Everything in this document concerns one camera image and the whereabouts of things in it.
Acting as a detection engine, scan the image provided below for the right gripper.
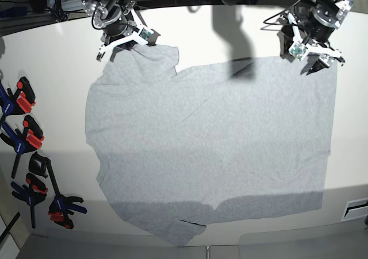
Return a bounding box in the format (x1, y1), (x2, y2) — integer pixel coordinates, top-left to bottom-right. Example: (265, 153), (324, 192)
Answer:
(97, 1), (152, 60)

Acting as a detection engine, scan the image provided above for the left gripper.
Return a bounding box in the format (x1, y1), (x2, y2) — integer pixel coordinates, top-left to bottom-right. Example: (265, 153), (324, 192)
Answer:
(281, 12), (346, 75)

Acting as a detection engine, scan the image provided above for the grey T-shirt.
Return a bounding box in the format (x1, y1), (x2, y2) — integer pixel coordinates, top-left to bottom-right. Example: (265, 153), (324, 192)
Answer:
(85, 46), (337, 246)

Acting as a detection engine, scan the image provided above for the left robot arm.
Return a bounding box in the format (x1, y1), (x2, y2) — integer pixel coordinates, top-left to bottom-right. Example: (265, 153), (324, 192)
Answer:
(281, 0), (354, 75)

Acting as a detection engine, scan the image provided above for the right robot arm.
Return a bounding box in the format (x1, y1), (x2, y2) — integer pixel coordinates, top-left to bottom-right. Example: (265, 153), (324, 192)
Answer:
(81, 0), (154, 61)

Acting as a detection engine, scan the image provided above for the blue red clamp top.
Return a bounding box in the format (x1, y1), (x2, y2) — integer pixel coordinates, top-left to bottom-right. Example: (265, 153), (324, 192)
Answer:
(1, 76), (36, 125)

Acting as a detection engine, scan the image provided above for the blue red clamp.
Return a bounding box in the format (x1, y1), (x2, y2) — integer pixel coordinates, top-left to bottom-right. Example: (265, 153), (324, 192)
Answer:
(1, 115), (44, 179)
(10, 172), (48, 229)
(1, 76), (36, 125)

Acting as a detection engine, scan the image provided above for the white label holder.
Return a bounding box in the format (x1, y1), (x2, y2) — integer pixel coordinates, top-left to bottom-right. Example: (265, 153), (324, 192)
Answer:
(341, 198), (367, 222)

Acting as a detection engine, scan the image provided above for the blue red clamp middle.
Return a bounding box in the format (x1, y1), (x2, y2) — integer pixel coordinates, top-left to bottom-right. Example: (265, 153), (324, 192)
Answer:
(1, 115), (44, 179)

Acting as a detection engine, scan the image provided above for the blue red clamp lower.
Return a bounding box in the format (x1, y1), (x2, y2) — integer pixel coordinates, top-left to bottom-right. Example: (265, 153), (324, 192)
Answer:
(10, 172), (48, 229)

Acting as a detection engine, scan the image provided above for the black bar clamp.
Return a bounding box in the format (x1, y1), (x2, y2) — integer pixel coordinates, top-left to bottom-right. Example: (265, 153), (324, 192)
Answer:
(28, 152), (87, 230)

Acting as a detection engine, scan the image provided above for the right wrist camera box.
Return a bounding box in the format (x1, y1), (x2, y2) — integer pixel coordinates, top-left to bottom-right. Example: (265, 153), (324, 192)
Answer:
(139, 29), (153, 45)

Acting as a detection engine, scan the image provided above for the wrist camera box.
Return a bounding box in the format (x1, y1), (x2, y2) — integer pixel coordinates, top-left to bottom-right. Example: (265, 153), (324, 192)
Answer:
(139, 29), (153, 45)
(288, 41), (308, 61)

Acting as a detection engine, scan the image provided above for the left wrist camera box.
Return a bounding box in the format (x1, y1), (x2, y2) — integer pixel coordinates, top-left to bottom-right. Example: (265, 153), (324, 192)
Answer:
(288, 41), (308, 61)

